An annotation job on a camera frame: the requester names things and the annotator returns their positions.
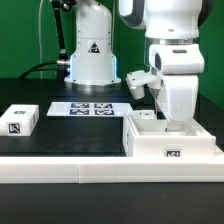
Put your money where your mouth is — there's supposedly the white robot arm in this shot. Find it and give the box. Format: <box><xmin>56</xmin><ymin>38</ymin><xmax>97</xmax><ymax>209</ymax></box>
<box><xmin>65</xmin><ymin>0</ymin><xmax>215</xmax><ymax>122</ymax></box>

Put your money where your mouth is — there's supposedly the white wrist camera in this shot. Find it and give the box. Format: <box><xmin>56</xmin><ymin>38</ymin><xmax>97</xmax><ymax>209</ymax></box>
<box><xmin>126</xmin><ymin>70</ymin><xmax>161</xmax><ymax>99</ymax></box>

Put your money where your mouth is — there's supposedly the white L-shaped fence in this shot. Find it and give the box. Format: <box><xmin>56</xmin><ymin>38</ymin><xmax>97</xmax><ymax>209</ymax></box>
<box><xmin>0</xmin><ymin>148</ymin><xmax>224</xmax><ymax>184</ymax></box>

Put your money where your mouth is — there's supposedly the white base tag plate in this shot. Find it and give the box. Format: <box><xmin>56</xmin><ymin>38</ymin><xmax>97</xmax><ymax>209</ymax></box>
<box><xmin>47</xmin><ymin>102</ymin><xmax>132</xmax><ymax>117</ymax></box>

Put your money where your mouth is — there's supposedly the white cabinet top block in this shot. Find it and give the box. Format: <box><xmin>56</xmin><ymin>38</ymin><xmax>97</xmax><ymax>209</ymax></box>
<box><xmin>0</xmin><ymin>104</ymin><xmax>39</xmax><ymax>136</ymax></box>

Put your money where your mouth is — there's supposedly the black cable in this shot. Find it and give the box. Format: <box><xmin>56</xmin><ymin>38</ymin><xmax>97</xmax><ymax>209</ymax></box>
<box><xmin>18</xmin><ymin>61</ymin><xmax>62</xmax><ymax>80</ymax></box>

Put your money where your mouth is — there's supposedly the white cabinet body box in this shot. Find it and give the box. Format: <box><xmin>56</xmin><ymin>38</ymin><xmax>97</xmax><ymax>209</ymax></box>
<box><xmin>123</xmin><ymin>111</ymin><xmax>216</xmax><ymax>158</ymax></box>

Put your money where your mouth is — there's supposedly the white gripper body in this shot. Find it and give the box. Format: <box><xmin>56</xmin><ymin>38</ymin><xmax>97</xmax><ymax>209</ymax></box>
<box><xmin>149</xmin><ymin>44</ymin><xmax>204</xmax><ymax>122</ymax></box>

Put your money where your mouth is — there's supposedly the white cabinet door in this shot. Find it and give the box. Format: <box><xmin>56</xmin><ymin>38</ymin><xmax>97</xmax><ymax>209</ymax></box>
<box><xmin>132</xmin><ymin>110</ymin><xmax>156</xmax><ymax>120</ymax></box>

